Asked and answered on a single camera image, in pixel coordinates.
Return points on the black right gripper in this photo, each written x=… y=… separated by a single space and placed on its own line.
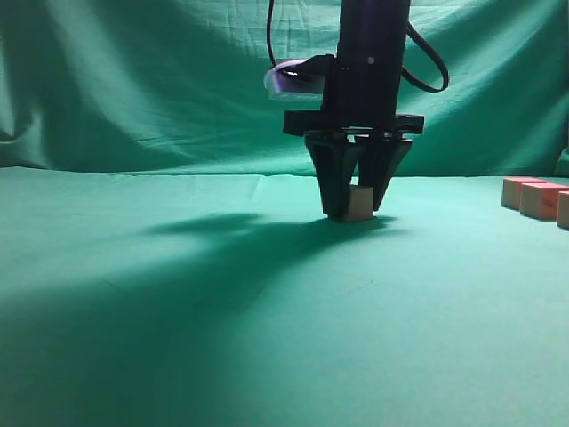
x=360 y=93

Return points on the far pink wooden cube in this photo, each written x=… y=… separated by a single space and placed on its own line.
x=511 y=190

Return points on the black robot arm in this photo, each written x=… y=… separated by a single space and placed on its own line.
x=357 y=131

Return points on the green cloth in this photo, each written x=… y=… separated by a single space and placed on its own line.
x=165 y=260

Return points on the middle pink wooden cube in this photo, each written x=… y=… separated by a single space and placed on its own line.
x=539 y=200

